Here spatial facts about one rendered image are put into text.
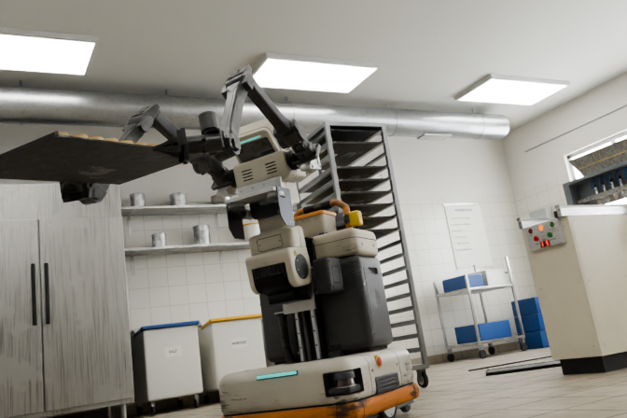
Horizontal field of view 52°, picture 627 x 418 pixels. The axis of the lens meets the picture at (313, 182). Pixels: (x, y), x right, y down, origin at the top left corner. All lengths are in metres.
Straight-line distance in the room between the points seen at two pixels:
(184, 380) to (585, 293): 3.74
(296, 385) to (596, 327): 1.83
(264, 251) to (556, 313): 1.87
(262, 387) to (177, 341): 3.61
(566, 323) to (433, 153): 5.42
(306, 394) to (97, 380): 3.44
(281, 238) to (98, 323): 3.35
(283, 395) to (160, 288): 4.43
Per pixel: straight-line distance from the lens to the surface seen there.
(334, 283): 2.70
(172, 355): 6.19
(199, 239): 6.88
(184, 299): 6.96
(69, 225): 5.94
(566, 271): 3.86
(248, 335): 6.44
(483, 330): 7.91
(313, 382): 2.53
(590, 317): 3.81
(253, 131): 2.76
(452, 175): 9.10
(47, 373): 5.76
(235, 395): 2.73
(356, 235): 2.83
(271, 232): 2.71
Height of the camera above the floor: 0.30
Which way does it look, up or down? 15 degrees up
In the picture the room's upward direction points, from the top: 8 degrees counter-clockwise
